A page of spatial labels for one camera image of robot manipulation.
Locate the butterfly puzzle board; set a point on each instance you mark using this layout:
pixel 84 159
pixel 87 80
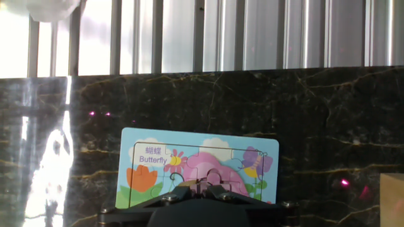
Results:
pixel 145 179

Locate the pink puzzle piece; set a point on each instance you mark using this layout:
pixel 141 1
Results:
pixel 217 181

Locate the black marble mat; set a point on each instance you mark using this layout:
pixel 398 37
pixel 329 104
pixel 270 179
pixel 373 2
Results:
pixel 315 126

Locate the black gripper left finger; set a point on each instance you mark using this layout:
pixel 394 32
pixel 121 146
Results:
pixel 180 192

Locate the wooden cube block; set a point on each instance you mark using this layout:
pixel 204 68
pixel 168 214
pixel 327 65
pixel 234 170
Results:
pixel 393 201

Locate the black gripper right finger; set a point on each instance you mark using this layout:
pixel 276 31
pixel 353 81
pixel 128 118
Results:
pixel 221 193

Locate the white crumpled object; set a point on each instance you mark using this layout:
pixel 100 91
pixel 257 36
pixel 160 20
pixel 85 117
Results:
pixel 52 9

